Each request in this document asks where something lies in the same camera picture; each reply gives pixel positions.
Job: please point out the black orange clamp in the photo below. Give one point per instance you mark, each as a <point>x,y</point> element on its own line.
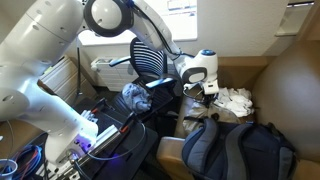
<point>128,121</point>
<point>100,106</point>

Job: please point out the aluminium rail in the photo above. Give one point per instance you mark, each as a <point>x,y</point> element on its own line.
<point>103,138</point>

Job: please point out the brown leather armchair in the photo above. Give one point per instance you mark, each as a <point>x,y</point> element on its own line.
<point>290,90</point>

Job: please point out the grey shorts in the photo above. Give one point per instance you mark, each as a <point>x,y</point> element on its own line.
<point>206,113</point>

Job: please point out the white cup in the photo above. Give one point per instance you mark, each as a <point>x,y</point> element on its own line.
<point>7,168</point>

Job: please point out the black robot table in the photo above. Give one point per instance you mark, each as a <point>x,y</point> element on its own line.
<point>133,150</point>

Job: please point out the black tripod leg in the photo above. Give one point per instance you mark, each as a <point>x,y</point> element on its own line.
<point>45,170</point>

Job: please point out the white drawer cabinet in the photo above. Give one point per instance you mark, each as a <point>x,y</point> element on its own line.
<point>63,83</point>

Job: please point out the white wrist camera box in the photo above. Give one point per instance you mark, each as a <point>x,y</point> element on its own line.
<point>211,88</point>

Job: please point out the small framed window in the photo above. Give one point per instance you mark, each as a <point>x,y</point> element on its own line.
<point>293,20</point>

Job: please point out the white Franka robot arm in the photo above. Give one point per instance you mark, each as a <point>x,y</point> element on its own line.
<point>43,83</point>

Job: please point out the white crumpled cloth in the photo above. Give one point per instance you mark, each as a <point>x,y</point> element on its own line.
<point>236,101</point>

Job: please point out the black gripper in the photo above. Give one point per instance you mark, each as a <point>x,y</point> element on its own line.
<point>196,91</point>

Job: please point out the blue grey backpack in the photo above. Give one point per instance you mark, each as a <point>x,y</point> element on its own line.
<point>240,151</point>

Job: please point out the black mesh office chair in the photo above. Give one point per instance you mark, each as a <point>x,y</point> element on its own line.
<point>150,63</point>

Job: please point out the blue grey crumpled garment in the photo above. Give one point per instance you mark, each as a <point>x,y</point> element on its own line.
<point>136,97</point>

